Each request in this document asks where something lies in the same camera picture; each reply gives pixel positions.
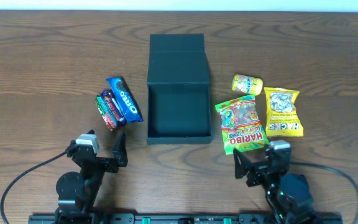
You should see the green Haribo gummy bag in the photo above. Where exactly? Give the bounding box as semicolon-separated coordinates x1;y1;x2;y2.
215;95;269;155

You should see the yellow Hacks candy bag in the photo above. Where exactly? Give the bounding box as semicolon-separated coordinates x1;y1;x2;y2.
264;87;303;137

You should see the blue Oreo cookie pack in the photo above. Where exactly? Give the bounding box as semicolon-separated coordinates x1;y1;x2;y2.
106;77;143;123

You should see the yellow Mentos gum bottle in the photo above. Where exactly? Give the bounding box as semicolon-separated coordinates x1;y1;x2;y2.
231;74;263;95

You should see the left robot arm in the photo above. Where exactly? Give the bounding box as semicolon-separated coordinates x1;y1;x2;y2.
55;130;128;223

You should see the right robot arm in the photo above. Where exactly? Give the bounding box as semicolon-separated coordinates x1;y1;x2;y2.
233;145;323;224

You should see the purple red candy bar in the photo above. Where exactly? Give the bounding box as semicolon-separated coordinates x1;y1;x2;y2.
102;90;126;126

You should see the green red snack bar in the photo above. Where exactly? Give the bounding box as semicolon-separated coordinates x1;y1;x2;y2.
95;95;118;133

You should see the dark green gift box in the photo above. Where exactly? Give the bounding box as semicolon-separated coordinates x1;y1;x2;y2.
147;34;213;145

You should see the black right camera cable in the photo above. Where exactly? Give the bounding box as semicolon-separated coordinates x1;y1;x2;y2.
290;161;358;224

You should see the black camera cable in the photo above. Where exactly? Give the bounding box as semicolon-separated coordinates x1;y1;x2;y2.
290;161;358;224
0;151;68;224

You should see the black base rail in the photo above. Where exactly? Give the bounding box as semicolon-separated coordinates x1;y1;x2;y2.
27;212;344;224

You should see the black left camera cable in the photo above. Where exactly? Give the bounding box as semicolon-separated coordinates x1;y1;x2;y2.
0;151;68;224

